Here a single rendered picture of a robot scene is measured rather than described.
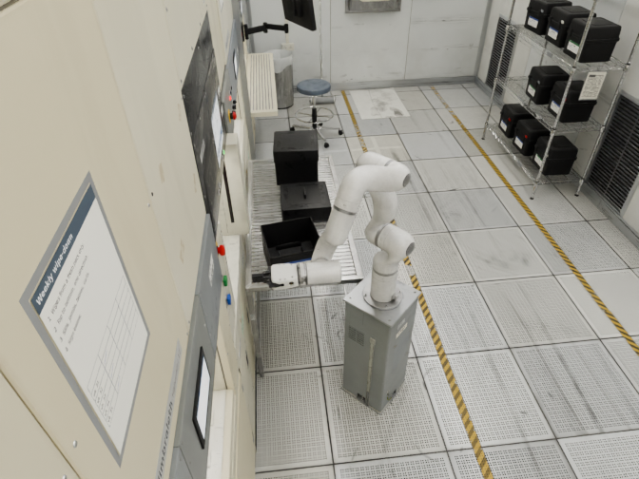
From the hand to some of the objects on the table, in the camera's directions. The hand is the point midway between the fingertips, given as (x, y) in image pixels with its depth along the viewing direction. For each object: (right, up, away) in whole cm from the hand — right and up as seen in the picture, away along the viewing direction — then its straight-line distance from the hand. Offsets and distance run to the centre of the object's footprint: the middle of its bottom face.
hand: (257, 277), depth 177 cm
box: (+8, +59, +142) cm, 154 cm away
